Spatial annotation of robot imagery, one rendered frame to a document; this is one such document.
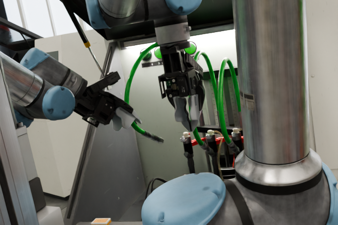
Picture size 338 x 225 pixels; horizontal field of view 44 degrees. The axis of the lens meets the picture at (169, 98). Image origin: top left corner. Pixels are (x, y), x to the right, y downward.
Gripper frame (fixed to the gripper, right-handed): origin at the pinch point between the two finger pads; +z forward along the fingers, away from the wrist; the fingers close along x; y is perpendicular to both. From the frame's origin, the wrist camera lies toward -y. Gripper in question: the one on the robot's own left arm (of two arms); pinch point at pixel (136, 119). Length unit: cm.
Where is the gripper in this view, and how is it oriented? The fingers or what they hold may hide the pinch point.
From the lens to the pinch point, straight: 122.5
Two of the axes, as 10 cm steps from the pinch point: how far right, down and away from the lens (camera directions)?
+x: 6.0, -2.0, -7.7
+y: -3.1, 8.3, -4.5
